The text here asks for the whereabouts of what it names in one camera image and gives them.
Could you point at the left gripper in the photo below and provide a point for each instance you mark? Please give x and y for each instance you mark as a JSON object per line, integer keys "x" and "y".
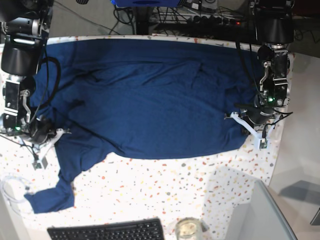
{"x": 254, "y": 115}

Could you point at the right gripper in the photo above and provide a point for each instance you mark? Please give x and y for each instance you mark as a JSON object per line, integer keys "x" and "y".
{"x": 37, "y": 132}

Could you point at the dark blue t-shirt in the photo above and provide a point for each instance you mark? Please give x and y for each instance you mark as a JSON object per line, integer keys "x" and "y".
{"x": 142, "y": 99}

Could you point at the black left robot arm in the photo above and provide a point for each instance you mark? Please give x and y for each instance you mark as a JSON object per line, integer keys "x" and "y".
{"x": 274, "y": 29}

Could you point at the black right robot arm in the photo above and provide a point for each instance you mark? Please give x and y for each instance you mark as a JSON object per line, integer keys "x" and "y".
{"x": 26, "y": 26}

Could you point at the grey monitor back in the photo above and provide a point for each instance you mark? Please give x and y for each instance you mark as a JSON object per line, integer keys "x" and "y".
{"x": 259, "y": 219}

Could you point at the white terrazzo tablecloth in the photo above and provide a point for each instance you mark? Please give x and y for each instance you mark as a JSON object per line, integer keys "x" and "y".
{"x": 119, "y": 189}

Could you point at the glass jar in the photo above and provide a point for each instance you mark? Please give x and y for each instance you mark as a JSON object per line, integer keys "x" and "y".
{"x": 188, "y": 229}

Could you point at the black power strip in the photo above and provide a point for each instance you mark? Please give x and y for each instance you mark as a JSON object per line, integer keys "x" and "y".
{"x": 216, "y": 20}

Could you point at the black keyboard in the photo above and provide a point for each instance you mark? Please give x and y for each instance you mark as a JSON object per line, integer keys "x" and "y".
{"x": 147, "y": 229}

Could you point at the blue box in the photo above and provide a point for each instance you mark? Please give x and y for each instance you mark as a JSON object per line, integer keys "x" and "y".
{"x": 148, "y": 3}

